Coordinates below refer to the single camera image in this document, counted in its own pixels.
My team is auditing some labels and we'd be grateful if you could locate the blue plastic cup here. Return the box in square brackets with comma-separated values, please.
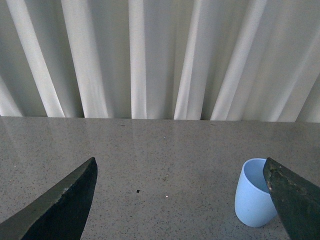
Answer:
[234, 158, 278, 228]

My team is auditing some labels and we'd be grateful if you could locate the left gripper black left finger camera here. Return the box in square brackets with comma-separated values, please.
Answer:
[0, 157, 98, 240]

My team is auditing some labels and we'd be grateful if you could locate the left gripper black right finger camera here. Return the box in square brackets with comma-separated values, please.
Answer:
[263, 157, 320, 240]

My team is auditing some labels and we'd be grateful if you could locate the white pleated curtain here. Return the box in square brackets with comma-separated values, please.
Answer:
[0, 0, 320, 123]

